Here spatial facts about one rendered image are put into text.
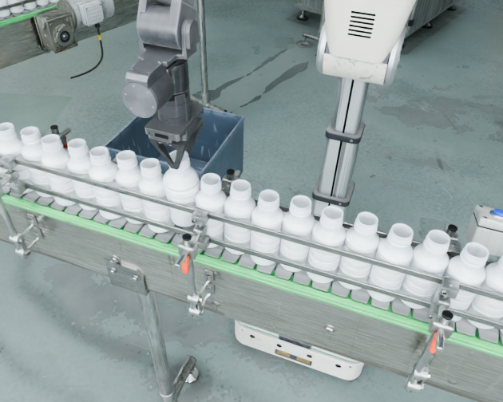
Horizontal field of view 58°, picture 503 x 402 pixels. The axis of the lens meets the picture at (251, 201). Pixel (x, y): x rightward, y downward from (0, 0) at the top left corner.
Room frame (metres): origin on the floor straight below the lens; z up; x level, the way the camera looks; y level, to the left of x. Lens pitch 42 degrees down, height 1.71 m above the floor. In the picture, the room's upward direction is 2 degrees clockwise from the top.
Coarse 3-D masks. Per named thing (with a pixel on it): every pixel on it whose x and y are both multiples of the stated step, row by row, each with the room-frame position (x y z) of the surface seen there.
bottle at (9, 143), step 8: (0, 128) 0.82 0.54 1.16; (8, 128) 0.83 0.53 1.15; (0, 136) 0.80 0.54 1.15; (8, 136) 0.80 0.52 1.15; (16, 136) 0.82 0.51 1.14; (0, 144) 0.80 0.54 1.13; (8, 144) 0.80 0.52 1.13; (16, 144) 0.81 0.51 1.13; (24, 144) 0.82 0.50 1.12; (0, 152) 0.79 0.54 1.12; (8, 152) 0.79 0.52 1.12; (16, 152) 0.79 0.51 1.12; (16, 168) 0.79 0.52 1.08; (24, 168) 0.80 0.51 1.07; (24, 176) 0.79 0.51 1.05; (32, 184) 0.80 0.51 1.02; (24, 192) 0.79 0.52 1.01
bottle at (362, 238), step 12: (360, 216) 0.58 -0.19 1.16; (372, 216) 0.58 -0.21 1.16; (360, 228) 0.56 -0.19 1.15; (372, 228) 0.55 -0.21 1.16; (348, 240) 0.56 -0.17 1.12; (360, 240) 0.55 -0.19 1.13; (372, 240) 0.55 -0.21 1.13; (360, 252) 0.54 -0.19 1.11; (372, 252) 0.54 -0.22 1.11; (348, 264) 0.55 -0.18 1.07; (360, 264) 0.54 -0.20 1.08; (348, 276) 0.55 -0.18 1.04; (360, 276) 0.54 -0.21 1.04; (348, 288) 0.54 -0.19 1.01; (360, 288) 0.54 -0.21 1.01
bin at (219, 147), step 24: (144, 120) 1.25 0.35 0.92; (216, 120) 1.27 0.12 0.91; (240, 120) 1.22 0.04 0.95; (120, 144) 1.12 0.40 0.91; (144, 144) 1.24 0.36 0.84; (216, 144) 1.27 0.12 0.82; (240, 144) 1.22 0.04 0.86; (168, 168) 0.99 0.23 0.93; (216, 168) 1.04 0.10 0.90; (240, 168) 1.22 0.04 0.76
